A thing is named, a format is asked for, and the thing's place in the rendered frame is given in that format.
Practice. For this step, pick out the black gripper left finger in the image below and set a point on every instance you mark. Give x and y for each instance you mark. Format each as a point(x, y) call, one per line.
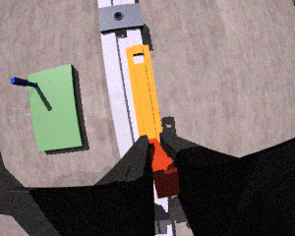
point(120, 204)

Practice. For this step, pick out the green tray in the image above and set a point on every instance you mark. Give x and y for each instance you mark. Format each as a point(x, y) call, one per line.
point(55, 113)

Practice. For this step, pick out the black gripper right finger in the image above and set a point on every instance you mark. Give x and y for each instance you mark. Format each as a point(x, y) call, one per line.
point(216, 188)

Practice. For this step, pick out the dark blue pin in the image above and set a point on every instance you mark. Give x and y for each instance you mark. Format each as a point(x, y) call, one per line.
point(23, 82)

